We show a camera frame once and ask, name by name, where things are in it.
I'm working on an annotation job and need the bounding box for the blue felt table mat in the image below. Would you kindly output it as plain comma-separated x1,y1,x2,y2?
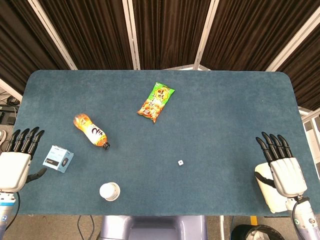
11,69,320,217

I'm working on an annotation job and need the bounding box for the light blue small box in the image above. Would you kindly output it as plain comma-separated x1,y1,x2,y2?
42,145,75,174

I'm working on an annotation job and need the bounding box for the white rectangular container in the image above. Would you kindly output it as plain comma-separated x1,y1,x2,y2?
254,162,291,214

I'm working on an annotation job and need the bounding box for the white paper cup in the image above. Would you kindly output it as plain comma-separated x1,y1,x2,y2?
99,182,121,202

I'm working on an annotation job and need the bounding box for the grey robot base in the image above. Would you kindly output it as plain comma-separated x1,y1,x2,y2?
96,215,208,240

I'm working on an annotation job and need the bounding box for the orange drink bottle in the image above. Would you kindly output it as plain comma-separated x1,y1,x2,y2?
73,113,111,151

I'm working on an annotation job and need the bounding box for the green snack bag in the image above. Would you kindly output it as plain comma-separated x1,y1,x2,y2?
136,81,176,124

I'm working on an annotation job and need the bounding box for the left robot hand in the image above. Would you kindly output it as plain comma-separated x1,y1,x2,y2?
0,126,48,193

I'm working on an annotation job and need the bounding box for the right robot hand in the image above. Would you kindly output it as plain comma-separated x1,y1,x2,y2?
254,131,308,198

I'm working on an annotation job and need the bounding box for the dark brown curtain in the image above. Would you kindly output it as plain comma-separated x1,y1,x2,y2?
0,0,320,111

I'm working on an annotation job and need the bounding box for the black trash bin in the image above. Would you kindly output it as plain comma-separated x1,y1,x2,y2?
230,224,278,240

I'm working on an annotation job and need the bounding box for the black cable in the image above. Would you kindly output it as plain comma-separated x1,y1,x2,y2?
76,215,97,240

